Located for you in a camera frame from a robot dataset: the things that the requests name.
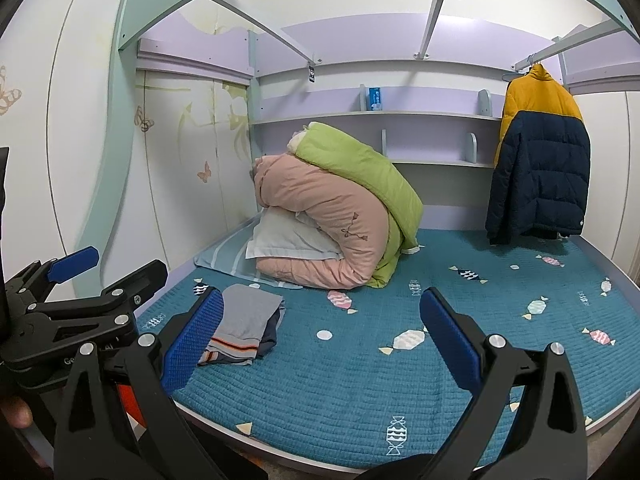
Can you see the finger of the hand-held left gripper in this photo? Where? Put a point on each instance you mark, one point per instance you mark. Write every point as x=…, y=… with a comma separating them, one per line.
x=75, y=262
x=140, y=280

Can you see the small blue box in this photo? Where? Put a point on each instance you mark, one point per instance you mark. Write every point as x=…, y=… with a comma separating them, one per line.
x=376, y=98

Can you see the white plain wardrobe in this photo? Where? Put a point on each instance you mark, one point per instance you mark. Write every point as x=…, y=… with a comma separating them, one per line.
x=612, y=160

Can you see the lilac headboard shelf unit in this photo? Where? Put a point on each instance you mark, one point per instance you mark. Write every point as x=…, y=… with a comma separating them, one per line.
x=425, y=135

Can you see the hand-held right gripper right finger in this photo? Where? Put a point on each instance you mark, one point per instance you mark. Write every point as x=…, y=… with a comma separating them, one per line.
x=447, y=335

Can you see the black hanging tag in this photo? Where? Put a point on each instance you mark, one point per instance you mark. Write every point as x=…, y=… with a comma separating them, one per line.
x=311, y=72

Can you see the white clothes rail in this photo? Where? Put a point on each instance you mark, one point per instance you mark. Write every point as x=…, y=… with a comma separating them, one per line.
x=565, y=47

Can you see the green quilt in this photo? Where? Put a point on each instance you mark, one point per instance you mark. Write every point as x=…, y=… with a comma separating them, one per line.
x=370, y=170

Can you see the person's left hand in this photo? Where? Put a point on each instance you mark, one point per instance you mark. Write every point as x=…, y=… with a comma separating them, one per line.
x=15, y=412

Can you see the grey navy zip jacket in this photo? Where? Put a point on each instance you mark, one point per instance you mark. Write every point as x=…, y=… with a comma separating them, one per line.
x=245, y=315

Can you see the blue striped pillow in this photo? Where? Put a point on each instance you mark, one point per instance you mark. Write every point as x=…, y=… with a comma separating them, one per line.
x=222, y=255

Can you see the white pillow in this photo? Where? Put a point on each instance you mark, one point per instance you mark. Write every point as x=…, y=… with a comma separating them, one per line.
x=285, y=237

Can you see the yellow navy puffer jacket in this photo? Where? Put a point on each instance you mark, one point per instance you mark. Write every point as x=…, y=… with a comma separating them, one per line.
x=540, y=170

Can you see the white butterfly wardrobe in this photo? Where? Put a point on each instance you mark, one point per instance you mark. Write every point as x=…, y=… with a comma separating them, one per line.
x=190, y=160

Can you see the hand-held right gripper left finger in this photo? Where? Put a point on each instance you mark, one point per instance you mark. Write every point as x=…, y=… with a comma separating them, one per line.
x=195, y=330

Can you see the teal quilted bed mat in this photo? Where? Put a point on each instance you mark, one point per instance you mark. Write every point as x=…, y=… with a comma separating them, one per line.
x=350, y=385

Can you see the pink quilt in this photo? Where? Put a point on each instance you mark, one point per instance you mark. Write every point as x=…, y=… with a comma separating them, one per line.
x=325, y=200

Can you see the green arched bed frame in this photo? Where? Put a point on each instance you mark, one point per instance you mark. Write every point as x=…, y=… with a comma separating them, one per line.
x=107, y=200

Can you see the white metal brace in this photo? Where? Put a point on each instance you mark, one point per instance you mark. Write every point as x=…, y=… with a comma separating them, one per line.
x=431, y=25
x=260, y=22

